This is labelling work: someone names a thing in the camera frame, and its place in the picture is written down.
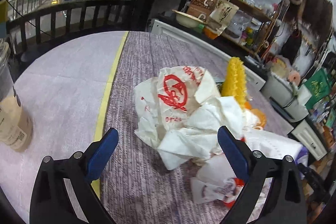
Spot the dark wooden railing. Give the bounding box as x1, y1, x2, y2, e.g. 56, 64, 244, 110
4, 0, 190, 57

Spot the white face mask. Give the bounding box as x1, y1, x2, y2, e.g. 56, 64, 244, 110
242, 128, 309, 162

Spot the cream enamel bowl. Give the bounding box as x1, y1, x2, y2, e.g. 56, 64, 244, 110
173, 10, 205, 28

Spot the white printer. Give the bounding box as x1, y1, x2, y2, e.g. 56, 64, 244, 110
261, 72, 312, 122

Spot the yellow foam fruit net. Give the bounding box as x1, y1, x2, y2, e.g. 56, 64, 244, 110
220, 57, 247, 110

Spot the white tissue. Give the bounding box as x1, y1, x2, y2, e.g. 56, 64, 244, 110
157, 97, 244, 170

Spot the beige printed paper bag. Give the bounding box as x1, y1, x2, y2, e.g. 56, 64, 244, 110
207, 0, 239, 35

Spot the green tote bag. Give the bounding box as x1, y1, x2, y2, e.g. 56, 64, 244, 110
304, 68, 331, 110

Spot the grey woven table mat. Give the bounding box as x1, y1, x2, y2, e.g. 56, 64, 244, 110
92, 31, 295, 224

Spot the brown cardboard box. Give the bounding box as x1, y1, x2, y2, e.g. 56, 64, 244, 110
187, 0, 217, 22

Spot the orange white plastic bag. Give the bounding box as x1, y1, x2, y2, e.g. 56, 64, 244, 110
187, 109, 266, 208

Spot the plastic cup with label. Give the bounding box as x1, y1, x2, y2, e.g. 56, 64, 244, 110
1, 39, 33, 152

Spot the white paper bag red print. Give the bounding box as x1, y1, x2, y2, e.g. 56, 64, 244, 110
134, 65, 221, 149

